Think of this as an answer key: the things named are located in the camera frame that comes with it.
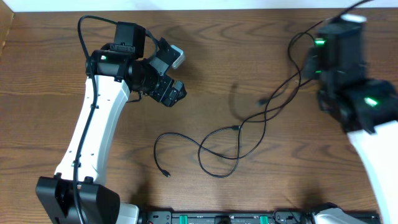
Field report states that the black USB cable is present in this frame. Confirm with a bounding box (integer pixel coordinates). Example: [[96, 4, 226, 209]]
[[256, 30, 317, 123], [153, 77, 312, 179]]

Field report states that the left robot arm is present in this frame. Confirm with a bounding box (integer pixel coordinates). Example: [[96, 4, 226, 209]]
[[35, 22, 187, 223]]

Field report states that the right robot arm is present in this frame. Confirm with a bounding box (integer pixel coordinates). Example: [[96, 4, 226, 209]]
[[303, 14, 397, 223]]

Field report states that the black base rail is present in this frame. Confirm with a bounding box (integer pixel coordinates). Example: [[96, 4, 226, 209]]
[[118, 202, 381, 224]]

